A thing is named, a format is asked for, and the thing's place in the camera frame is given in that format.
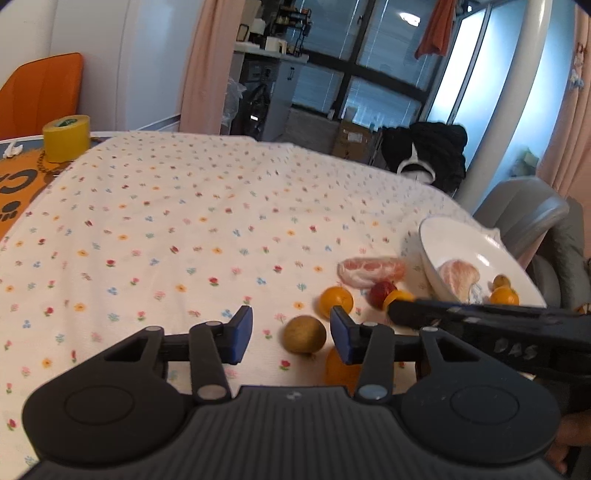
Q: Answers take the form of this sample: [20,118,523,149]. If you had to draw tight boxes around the orange hanging towel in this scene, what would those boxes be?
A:
[414,0,458,60]

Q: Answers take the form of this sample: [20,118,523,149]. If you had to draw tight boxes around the grey padded chair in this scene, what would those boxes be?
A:
[474,177,590,311]

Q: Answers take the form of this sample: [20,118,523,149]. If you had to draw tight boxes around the white kitchen counter cabinet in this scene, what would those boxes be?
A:
[228,42,308,142]

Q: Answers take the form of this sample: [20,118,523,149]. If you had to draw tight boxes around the orange mandarin in plate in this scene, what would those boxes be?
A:
[489,286,520,306]

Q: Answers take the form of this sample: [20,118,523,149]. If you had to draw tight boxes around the cardboard box on floor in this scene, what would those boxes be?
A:
[332,120,374,164]

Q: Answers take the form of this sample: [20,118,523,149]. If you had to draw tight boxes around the peeled pomelo segment in plate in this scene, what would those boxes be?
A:
[438,259,480,303]

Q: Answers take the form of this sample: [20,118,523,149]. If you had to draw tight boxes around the yellow tape roll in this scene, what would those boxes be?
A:
[42,115,91,164]

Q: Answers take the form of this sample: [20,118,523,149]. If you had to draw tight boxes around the floral white tablecloth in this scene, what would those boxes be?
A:
[1,132,472,479]

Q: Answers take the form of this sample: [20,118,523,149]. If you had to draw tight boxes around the red cherry tomato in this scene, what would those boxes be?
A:
[367,281,397,310]

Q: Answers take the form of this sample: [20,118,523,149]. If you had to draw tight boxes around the orange chair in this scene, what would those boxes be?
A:
[0,53,84,140]

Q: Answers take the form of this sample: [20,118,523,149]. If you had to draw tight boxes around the pink curtain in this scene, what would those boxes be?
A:
[179,0,245,135]
[537,7,590,205]

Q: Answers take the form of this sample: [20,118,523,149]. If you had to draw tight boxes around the small orange kumquat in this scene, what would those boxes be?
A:
[318,286,355,319]

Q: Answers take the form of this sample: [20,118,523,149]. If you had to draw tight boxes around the person's right hand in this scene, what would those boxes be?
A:
[546,412,591,474]

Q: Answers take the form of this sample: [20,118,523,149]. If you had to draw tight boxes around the brown kiwi on cloth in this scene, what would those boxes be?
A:
[281,315,327,354]

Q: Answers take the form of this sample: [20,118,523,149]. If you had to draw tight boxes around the orange cat placemat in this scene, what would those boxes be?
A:
[1,136,71,239]

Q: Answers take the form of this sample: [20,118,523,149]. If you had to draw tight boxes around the brown kiwi in plate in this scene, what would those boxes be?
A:
[493,274,511,290]

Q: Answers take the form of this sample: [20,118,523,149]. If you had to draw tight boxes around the black and white garment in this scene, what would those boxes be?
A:
[381,122,468,195]

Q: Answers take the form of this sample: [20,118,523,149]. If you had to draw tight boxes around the white plate blue rim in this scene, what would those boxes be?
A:
[419,216,546,307]

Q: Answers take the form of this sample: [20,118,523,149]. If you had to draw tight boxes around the pink curtain left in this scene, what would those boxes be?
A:
[179,0,245,135]

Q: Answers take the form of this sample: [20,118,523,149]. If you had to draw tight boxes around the large orange mandarin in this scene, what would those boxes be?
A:
[324,347,362,396]

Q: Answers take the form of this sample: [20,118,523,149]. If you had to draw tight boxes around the pink curtain right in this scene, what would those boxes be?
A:
[537,7,590,205]

